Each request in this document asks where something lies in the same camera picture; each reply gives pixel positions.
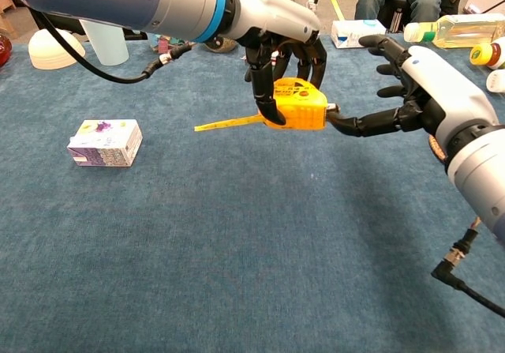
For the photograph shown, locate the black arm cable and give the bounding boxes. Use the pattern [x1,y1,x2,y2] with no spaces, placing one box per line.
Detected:
[29,9,196,84]
[430,216,505,318]

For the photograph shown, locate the white blue milk carton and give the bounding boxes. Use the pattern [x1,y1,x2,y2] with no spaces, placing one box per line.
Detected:
[330,19,387,50]

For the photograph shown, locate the yellow tape measure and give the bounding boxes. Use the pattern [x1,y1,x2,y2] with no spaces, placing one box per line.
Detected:
[194,77,340,133]

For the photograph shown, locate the white upturned bowl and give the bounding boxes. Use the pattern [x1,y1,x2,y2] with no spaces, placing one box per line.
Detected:
[28,28,86,70]

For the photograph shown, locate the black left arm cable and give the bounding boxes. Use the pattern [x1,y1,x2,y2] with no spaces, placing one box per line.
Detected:
[29,9,196,84]

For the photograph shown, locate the swivel stool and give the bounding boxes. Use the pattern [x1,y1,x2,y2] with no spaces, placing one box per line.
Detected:
[378,0,410,32]

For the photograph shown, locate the pale blue plastic pitcher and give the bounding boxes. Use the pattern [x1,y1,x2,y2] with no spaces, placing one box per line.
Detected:
[78,19,130,66]

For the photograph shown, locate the yellow liquid bottle white cap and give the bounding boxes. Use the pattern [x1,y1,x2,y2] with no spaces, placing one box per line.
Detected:
[403,13,505,50]

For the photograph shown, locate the blue table mat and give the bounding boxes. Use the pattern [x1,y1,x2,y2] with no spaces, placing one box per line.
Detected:
[0,32,505,353]

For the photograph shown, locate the black-lidded glass seed jar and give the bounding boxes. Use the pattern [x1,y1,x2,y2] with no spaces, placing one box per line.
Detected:
[204,36,240,54]

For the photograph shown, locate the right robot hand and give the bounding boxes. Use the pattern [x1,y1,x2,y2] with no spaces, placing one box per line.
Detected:
[326,34,500,163]

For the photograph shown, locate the round woven coaster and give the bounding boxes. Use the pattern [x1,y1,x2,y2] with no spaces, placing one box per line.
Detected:
[428,133,449,163]

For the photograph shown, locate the purple white drink carton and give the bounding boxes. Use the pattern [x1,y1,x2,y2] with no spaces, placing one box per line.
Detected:
[66,118,144,168]

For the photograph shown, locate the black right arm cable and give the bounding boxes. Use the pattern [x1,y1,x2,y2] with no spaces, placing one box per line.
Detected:
[430,216,505,318]

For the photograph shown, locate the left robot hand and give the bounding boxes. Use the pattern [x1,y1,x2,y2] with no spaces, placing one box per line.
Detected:
[226,0,328,126]

